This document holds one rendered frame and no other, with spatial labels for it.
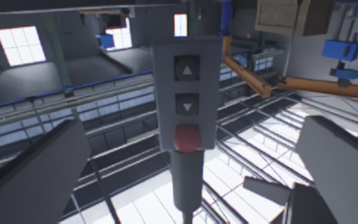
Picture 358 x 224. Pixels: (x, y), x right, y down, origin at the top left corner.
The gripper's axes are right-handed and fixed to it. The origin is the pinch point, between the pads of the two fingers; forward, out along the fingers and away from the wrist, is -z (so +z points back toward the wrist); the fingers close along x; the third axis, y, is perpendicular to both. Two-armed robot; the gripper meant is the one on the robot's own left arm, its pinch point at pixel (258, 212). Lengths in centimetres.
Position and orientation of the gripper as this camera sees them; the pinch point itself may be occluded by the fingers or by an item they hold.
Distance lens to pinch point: 28.6
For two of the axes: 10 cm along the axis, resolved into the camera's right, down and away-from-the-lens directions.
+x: -5.1, 4.3, -7.5
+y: 0.3, 8.8, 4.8
